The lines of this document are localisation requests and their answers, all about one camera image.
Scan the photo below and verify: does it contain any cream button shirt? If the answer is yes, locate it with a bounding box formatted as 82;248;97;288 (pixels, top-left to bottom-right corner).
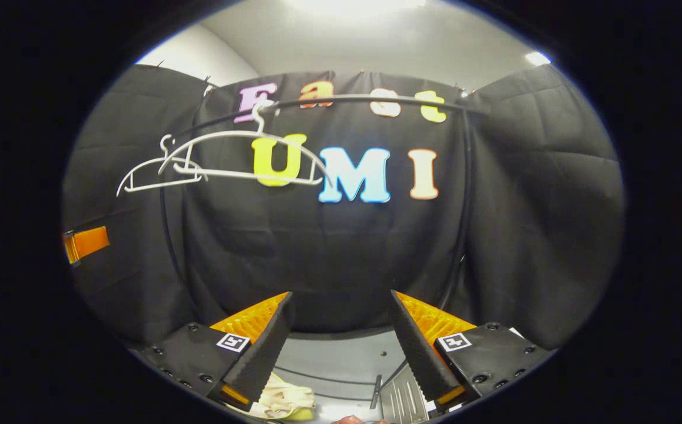
253;372;316;420

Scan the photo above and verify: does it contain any grey slatted metal panel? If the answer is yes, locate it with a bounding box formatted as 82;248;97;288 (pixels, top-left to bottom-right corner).
376;364;431;422

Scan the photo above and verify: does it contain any black backdrop cloth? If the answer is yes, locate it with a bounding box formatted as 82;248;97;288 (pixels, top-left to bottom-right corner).
61;64;625;351

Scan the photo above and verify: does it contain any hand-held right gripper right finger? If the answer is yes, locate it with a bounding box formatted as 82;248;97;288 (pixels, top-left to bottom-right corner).
388;289;555;408

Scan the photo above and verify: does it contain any empty white clothes hanger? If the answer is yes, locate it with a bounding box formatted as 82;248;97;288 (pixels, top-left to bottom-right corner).
116;134;207;197

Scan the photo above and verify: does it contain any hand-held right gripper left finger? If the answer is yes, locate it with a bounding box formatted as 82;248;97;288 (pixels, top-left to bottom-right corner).
137;291;296;413

